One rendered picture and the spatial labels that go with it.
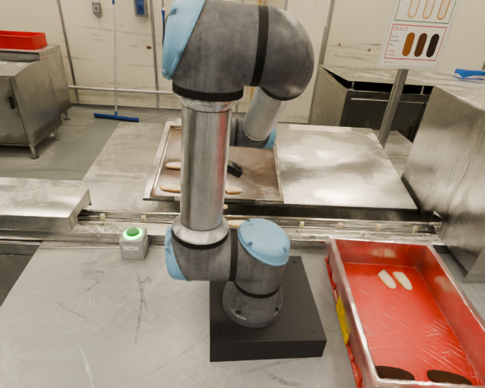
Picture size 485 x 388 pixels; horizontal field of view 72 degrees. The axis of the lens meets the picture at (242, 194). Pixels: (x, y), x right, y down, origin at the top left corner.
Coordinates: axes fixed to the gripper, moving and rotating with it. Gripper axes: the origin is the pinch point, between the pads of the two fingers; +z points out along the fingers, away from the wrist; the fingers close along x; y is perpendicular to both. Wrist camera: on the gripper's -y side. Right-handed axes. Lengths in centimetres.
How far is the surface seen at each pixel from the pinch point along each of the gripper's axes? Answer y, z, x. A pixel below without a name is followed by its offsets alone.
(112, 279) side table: 29.2, 11.6, 23.1
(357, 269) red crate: -46, 12, 21
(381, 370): -39, 11, 54
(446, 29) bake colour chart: -110, -52, -72
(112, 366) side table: 23, 12, 50
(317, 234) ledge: -35.8, 7.7, 7.7
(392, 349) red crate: -44, 12, 48
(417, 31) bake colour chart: -96, -50, -72
